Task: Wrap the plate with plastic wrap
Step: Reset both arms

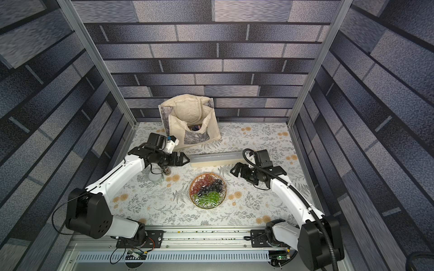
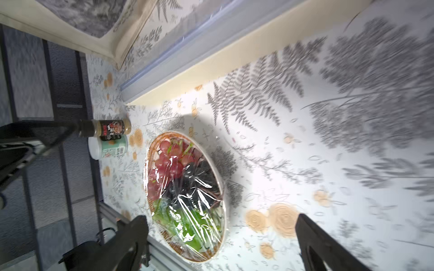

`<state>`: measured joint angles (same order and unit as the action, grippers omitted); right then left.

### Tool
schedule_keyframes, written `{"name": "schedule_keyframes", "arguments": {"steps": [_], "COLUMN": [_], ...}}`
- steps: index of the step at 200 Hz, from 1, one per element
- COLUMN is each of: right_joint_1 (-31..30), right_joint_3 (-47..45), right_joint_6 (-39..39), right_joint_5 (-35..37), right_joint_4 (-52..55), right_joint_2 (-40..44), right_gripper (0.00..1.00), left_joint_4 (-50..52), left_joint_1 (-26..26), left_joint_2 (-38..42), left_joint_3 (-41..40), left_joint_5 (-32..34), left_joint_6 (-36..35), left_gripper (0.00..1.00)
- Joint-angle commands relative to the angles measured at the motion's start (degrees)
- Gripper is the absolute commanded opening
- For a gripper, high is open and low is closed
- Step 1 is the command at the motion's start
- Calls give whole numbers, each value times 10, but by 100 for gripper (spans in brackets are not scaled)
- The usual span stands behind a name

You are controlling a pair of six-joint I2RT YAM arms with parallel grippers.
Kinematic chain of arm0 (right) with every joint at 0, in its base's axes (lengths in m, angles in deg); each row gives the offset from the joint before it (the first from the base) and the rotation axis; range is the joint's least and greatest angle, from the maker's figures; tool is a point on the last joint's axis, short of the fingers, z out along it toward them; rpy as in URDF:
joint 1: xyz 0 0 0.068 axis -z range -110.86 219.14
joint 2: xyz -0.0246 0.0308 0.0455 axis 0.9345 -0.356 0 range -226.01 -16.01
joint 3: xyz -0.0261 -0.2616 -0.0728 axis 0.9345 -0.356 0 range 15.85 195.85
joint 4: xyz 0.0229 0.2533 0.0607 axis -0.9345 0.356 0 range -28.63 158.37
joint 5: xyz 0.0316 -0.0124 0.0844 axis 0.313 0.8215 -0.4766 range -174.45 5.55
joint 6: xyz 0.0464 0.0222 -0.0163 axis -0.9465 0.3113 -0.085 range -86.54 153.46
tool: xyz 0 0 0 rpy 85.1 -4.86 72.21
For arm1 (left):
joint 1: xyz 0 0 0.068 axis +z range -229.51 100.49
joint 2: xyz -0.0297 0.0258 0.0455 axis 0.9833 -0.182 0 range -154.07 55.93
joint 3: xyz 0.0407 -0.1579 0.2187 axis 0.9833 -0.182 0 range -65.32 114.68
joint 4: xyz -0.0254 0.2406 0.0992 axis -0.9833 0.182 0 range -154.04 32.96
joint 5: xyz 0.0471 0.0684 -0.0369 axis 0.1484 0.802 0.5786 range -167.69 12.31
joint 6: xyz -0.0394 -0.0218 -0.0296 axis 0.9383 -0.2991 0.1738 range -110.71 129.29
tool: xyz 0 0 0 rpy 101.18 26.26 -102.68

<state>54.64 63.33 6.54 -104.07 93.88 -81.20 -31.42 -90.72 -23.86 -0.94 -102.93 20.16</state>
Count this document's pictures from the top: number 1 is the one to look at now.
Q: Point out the aluminium mounting rail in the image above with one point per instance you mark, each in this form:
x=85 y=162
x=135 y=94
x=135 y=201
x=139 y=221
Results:
x=180 y=238

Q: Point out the clear round lidded container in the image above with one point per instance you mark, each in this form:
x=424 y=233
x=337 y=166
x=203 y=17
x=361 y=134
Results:
x=156 y=176

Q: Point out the red grape bunch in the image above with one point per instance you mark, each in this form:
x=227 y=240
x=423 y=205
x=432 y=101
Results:
x=201 y=183

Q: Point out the black grape bunch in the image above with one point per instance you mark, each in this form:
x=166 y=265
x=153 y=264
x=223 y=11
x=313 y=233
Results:
x=217 y=186

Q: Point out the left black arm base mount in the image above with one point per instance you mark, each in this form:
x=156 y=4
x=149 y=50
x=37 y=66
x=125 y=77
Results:
x=151 y=238

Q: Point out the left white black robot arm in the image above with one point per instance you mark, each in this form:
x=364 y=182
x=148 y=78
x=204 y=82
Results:
x=88 y=212

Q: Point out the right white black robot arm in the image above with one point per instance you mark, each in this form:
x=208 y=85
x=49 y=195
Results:
x=317 y=238

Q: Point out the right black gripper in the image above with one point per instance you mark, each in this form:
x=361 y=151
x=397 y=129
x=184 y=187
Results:
x=244 y=171

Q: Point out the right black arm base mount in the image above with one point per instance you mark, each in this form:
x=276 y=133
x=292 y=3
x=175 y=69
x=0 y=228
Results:
x=258 y=239

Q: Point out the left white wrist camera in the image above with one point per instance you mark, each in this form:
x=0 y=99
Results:
x=171 y=143

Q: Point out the left aluminium frame post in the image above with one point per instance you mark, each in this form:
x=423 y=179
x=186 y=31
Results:
x=78 y=26

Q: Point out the cream plastic wrap dispenser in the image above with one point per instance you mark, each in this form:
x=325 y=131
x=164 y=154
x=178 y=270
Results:
x=216 y=159

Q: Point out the slotted white cable duct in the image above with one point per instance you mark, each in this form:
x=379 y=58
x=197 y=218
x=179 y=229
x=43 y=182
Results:
x=175 y=257

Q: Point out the clear plastic wrap sheet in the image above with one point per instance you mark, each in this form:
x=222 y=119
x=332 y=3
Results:
x=208 y=190

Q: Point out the dark snack packet in bag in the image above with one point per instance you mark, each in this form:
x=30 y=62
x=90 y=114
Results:
x=195 y=128

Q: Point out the aluminium frame post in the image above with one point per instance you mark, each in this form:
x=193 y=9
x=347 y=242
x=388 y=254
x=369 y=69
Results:
x=78 y=26
x=342 y=11

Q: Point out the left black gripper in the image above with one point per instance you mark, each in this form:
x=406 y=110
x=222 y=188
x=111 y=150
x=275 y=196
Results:
x=174 y=162

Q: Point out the right circuit board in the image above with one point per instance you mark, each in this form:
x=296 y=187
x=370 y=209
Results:
x=279 y=258

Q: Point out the left circuit board with wires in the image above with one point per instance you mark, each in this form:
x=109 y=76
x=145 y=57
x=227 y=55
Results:
x=135 y=255

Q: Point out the green grape bunch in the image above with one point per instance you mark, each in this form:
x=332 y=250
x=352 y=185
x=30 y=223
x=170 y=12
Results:
x=207 y=201

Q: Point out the cream canvas tote bag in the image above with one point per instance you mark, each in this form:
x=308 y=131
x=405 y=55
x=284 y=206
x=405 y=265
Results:
x=182 y=111

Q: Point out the right aluminium frame post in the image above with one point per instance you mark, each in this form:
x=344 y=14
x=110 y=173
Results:
x=342 y=11

